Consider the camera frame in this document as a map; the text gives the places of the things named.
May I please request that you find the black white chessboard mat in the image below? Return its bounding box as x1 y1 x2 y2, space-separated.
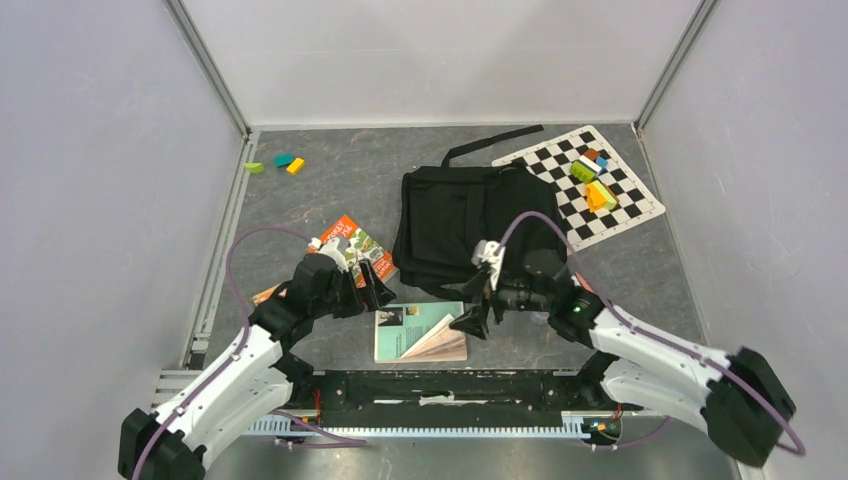
492 125 666 251

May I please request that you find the green white block stack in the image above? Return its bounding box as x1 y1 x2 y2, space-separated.
570 158 603 185

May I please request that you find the brown blue block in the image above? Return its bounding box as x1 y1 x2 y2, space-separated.
582 149 608 170

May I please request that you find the teal toy block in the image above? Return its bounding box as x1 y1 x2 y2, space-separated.
273 153 295 168

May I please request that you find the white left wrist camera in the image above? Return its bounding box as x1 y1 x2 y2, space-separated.
317 236 349 272

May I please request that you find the orange treehouse book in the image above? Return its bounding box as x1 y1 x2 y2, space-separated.
307 215 397 288

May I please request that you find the black student backpack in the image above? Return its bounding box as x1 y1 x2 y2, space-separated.
392 125 568 302

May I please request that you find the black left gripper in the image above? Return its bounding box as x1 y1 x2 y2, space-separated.
311 258 395 319

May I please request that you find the yellow toy block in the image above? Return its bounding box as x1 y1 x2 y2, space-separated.
286 157 305 175

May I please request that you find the aluminium frame rail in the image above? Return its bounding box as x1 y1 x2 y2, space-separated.
153 1 259 405

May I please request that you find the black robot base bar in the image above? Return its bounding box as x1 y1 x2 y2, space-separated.
281 354 639 429

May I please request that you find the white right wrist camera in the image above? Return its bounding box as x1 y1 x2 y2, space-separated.
472 240 505 292

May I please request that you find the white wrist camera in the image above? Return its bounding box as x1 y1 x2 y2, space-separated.
317 236 349 272
472 240 505 292

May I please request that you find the green half-round block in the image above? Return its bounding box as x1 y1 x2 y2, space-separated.
243 162 264 174

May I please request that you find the white slotted cable duct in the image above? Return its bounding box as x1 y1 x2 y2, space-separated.
173 410 598 440

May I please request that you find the teal paperback book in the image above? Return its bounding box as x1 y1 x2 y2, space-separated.
373 301 468 364

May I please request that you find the orange green block stack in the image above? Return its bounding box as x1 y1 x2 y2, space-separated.
584 180 619 212

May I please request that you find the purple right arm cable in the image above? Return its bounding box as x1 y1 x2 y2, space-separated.
496 211 808 458

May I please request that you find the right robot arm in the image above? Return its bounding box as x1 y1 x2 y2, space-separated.
450 241 797 468

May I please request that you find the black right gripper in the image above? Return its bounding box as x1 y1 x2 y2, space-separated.
448 266 553 341

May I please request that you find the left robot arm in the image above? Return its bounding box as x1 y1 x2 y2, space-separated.
117 253 396 479

